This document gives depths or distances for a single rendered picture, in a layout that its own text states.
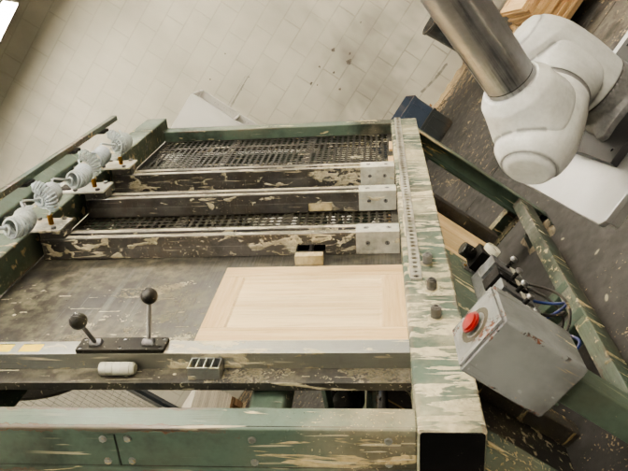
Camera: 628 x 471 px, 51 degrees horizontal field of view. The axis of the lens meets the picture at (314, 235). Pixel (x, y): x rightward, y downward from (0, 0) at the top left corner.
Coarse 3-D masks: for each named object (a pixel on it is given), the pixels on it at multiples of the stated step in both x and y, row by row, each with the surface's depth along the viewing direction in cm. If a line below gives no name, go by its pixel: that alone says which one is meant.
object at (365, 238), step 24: (48, 192) 193; (48, 216) 196; (48, 240) 196; (72, 240) 196; (96, 240) 195; (120, 240) 194; (144, 240) 194; (168, 240) 193; (192, 240) 192; (216, 240) 192; (240, 240) 191; (264, 240) 190; (288, 240) 190; (312, 240) 189; (336, 240) 188; (360, 240) 187; (384, 240) 187
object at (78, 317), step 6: (78, 312) 136; (72, 318) 135; (78, 318) 135; (84, 318) 136; (72, 324) 135; (78, 324) 135; (84, 324) 136; (84, 330) 139; (90, 336) 141; (90, 342) 144; (96, 342) 144; (102, 342) 145
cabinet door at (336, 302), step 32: (224, 288) 171; (256, 288) 171; (288, 288) 170; (320, 288) 169; (352, 288) 168; (384, 288) 166; (224, 320) 157; (256, 320) 156; (288, 320) 155; (320, 320) 154; (352, 320) 153; (384, 320) 152
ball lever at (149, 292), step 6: (150, 288) 144; (144, 294) 143; (150, 294) 143; (156, 294) 144; (144, 300) 143; (150, 300) 143; (156, 300) 145; (150, 306) 144; (150, 312) 144; (150, 318) 144; (150, 324) 144; (150, 330) 144; (150, 336) 144; (144, 342) 143; (150, 342) 142
